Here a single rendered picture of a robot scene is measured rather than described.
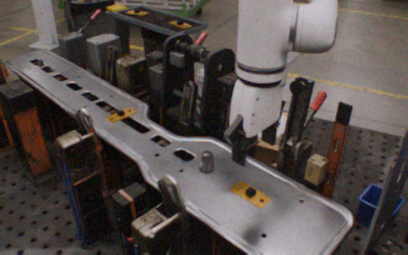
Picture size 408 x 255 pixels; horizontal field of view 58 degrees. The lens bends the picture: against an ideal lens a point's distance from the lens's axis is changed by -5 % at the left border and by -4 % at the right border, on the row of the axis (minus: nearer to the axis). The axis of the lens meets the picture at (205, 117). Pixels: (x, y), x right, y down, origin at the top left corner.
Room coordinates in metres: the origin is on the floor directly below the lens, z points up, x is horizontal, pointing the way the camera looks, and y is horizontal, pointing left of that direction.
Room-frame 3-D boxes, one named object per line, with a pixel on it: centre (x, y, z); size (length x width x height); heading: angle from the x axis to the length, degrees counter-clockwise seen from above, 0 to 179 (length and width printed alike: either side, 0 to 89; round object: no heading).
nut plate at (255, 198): (0.59, -0.10, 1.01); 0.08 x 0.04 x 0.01; 46
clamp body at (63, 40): (1.45, 0.54, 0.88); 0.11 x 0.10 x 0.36; 136
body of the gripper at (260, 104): (0.59, -0.10, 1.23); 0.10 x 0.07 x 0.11; 136
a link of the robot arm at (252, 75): (0.60, -0.10, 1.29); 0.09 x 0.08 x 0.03; 136
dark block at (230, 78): (0.92, -0.07, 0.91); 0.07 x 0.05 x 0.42; 136
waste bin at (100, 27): (3.58, 1.10, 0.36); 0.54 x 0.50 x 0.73; 155
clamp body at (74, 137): (0.75, 0.32, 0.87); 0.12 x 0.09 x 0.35; 136
